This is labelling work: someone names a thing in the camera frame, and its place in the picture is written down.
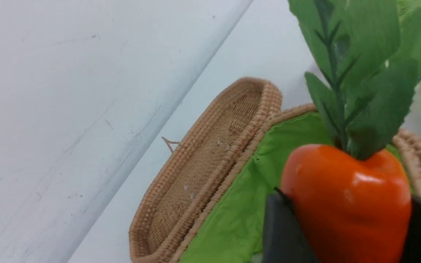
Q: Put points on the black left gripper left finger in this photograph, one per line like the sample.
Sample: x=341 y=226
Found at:
x=283 y=240

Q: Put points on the orange carrot with green leaves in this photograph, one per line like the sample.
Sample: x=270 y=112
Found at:
x=352 y=197

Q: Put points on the woven wicker basket green lining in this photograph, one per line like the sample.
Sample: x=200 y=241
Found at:
x=229 y=230

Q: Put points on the woven wicker basket lid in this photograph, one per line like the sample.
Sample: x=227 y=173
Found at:
x=179 y=198

